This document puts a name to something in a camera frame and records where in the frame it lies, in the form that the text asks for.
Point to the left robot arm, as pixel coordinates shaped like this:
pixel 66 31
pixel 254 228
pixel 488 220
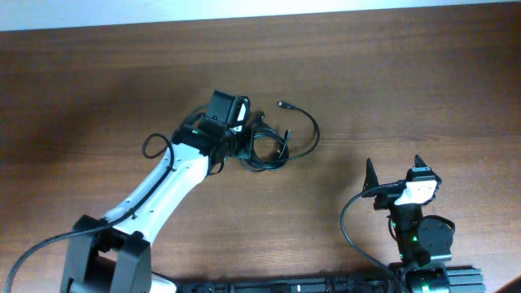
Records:
pixel 113 254

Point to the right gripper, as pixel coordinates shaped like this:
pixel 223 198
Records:
pixel 385 200

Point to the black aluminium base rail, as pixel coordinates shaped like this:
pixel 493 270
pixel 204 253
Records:
pixel 309 284

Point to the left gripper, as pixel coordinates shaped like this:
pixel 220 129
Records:
pixel 243 149

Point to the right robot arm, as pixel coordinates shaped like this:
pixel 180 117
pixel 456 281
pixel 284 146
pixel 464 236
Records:
pixel 423 242

